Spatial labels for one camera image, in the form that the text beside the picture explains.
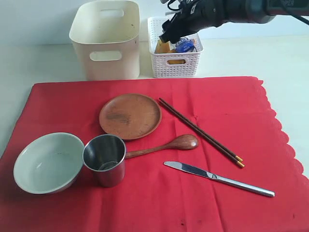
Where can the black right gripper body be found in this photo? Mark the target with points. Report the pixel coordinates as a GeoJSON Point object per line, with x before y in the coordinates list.
{"type": "Point", "coordinates": [191, 16]}

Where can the yellow cheese wedge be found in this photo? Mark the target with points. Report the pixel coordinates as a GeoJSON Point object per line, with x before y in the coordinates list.
{"type": "Point", "coordinates": [162, 48]}

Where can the blue white milk carton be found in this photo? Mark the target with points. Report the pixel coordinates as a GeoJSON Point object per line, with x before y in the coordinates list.
{"type": "Point", "coordinates": [186, 45]}

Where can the yellow lemon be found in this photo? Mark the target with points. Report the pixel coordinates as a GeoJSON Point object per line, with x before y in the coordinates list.
{"type": "Point", "coordinates": [175, 61]}

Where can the brown wooden plate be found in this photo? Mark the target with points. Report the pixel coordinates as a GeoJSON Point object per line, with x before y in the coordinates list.
{"type": "Point", "coordinates": [130, 116]}

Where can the brown wooden spoon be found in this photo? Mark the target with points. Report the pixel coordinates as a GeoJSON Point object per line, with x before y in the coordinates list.
{"type": "Point", "coordinates": [183, 142]}

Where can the stainless steel cup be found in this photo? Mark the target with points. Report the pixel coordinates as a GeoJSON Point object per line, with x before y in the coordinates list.
{"type": "Point", "coordinates": [104, 155]}

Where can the pale green ceramic bowl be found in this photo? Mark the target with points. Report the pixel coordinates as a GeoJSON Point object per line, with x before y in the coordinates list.
{"type": "Point", "coordinates": [49, 164]}

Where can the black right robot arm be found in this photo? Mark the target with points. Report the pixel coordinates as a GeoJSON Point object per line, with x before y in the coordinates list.
{"type": "Point", "coordinates": [263, 11]}

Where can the white perforated plastic basket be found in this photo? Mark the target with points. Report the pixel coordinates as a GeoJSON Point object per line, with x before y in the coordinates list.
{"type": "Point", "coordinates": [160, 67]}

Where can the cream plastic bin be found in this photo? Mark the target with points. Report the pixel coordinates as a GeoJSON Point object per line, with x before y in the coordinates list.
{"type": "Point", "coordinates": [105, 37]}

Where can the silver table knife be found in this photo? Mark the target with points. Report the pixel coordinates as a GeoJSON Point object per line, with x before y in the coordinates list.
{"type": "Point", "coordinates": [199, 172]}

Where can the red tablecloth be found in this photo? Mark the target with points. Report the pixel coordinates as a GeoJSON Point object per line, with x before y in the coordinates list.
{"type": "Point", "coordinates": [154, 197]}

